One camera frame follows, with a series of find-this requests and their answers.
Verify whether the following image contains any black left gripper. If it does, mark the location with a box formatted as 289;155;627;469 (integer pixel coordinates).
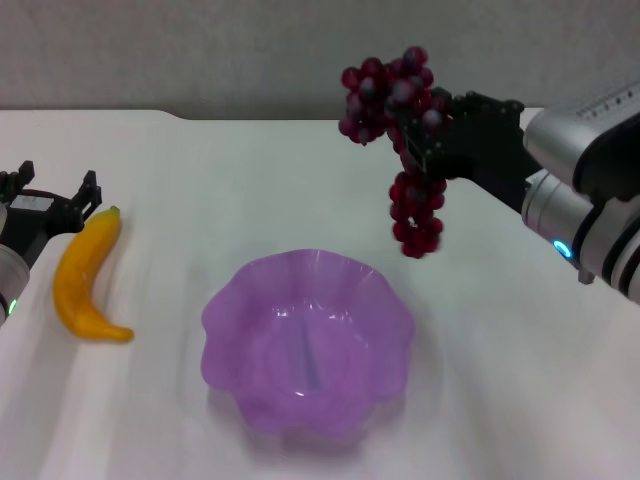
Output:
0;160;103;272

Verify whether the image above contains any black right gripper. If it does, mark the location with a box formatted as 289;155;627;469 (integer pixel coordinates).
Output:
401;88;544;214

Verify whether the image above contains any purple wavy plastic bowl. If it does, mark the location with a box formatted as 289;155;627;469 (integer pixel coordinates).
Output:
200;248;416;447

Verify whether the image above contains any yellow plastic banana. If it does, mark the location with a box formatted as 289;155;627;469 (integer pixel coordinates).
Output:
52;205;135;344

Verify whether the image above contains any dark red grape bunch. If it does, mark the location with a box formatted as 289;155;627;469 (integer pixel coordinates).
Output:
338;46;450;260

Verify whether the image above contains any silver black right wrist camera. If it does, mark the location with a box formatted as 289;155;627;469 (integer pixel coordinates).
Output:
523;78;640;202

